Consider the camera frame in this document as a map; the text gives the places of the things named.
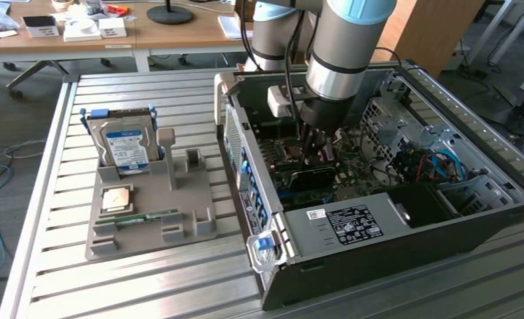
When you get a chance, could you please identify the blue case latch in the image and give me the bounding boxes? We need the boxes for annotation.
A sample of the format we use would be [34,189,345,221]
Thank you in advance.
[253,235,273,252]

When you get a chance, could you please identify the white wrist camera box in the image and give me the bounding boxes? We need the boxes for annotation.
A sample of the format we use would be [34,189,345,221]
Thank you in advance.
[267,85,306,117]

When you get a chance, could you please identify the silver drive cage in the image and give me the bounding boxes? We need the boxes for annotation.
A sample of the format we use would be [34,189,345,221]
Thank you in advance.
[359,96,465,160]

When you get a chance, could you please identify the brown cardboard box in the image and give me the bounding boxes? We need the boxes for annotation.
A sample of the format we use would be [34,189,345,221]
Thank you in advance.
[234,0,257,23]

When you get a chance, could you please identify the black floor cables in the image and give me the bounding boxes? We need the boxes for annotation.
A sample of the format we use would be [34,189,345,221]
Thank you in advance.
[459,33,524,110]

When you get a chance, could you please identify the graphics card with metal bracket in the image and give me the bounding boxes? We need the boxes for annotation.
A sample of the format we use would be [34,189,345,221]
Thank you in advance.
[283,162,338,193]

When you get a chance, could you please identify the wooden cabinet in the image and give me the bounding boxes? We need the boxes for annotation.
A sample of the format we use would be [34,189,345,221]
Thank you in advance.
[373,0,487,77]

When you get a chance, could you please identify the silver disk bay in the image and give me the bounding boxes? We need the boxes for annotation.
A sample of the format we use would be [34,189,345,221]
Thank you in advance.
[437,174,518,217]

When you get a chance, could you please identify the black lamp base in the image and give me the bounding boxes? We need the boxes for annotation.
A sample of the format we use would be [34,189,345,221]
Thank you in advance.
[146,0,195,25]

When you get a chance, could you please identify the blue wire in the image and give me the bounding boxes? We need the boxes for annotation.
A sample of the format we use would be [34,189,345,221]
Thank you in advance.
[434,151,470,183]

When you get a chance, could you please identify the grey floor cable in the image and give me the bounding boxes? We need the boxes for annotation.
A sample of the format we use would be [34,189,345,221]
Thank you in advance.
[0,139,49,160]

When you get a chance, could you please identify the white paper stack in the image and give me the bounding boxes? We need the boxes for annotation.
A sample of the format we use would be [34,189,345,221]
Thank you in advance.
[217,15,255,41]

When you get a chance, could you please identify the white tape roll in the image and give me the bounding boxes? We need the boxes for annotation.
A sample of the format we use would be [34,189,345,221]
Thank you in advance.
[66,17,98,35]

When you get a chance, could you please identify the red wire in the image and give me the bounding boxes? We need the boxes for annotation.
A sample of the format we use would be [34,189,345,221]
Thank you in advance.
[417,152,441,182]

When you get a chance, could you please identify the flat white box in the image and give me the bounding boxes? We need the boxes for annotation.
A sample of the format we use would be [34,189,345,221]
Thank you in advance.
[62,28,102,43]

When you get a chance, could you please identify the red orange object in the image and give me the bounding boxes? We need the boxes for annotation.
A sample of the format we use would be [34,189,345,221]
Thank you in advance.
[105,3,134,18]

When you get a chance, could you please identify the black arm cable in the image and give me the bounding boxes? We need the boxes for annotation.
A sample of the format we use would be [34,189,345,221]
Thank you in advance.
[373,46,426,72]

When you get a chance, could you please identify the black open PC case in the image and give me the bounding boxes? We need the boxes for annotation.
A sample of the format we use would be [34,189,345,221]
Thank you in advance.
[213,59,524,312]

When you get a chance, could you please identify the small white box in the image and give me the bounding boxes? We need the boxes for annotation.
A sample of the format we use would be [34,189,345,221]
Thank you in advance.
[98,17,127,39]

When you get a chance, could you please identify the hard disk in blue caddy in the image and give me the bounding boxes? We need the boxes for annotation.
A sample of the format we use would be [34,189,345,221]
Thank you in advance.
[79,104,166,176]

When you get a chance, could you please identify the white box black top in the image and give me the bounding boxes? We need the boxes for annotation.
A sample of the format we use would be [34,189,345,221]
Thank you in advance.
[22,15,61,39]

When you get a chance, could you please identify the green RAM stick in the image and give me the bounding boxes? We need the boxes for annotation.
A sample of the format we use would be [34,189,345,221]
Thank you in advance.
[97,208,179,227]

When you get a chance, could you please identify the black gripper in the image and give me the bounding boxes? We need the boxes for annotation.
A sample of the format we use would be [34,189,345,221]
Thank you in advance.
[298,96,349,140]

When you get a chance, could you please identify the green motherboard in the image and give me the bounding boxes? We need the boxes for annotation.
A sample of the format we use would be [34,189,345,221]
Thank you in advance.
[259,128,391,210]

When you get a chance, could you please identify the grey power supply unit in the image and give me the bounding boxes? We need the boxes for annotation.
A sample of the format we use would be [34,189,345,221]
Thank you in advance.
[282,192,414,263]

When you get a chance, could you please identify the CPU socket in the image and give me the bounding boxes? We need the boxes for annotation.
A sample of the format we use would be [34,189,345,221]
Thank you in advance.
[281,138,307,160]

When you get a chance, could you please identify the CPU chip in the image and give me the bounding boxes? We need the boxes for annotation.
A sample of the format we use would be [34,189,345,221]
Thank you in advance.
[102,188,130,213]

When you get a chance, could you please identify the wooden desk white frame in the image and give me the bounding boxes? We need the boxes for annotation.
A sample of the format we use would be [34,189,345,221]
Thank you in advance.
[0,0,150,99]
[135,0,378,72]

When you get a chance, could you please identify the grey parts rack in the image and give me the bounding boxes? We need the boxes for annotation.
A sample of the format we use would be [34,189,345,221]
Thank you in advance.
[86,128,219,262]

